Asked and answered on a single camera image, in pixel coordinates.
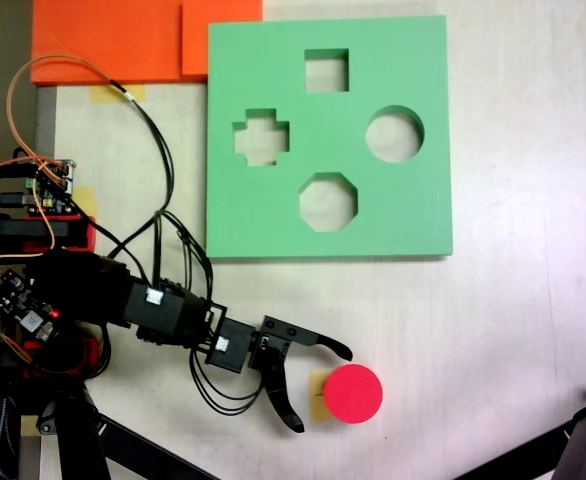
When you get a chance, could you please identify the large orange foam block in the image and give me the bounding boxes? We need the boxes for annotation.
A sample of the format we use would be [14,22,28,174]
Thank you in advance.
[30,0,184,86]

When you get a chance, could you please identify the black power converter board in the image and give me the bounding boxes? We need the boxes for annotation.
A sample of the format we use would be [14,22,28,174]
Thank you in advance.
[0,268,58,345]

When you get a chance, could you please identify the blue white braided cable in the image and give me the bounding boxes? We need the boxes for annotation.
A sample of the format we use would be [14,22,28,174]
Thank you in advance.
[0,394,22,479]

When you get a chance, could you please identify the thin orange wire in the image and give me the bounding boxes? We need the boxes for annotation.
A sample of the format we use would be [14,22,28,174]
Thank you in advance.
[5,53,115,169]

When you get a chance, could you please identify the long black cable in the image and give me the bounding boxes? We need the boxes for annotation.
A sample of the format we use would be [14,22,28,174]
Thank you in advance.
[105,77,176,296]

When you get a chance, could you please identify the green shape sorter board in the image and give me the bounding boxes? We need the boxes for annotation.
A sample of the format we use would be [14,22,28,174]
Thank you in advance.
[205,14,454,262]

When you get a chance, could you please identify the circuit board with wires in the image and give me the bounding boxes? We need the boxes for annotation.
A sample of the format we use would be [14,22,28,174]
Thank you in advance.
[22,158,78,216]

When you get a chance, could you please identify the thin black servo cable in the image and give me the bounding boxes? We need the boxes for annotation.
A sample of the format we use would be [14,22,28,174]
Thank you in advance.
[188,349,265,416]
[155,212,216,309]

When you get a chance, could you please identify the red printed base plate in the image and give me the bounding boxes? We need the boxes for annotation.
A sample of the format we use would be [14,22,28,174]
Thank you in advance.
[22,214,99,377]

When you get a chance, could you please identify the black USB cable plug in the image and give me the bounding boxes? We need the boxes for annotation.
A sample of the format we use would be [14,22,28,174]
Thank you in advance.
[0,192,38,208]

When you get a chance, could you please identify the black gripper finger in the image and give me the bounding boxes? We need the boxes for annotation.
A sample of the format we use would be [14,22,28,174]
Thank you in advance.
[314,332,355,362]
[261,347,307,435]

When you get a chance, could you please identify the red cylinder block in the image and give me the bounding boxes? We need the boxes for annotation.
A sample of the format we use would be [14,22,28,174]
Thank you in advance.
[322,363,384,425]

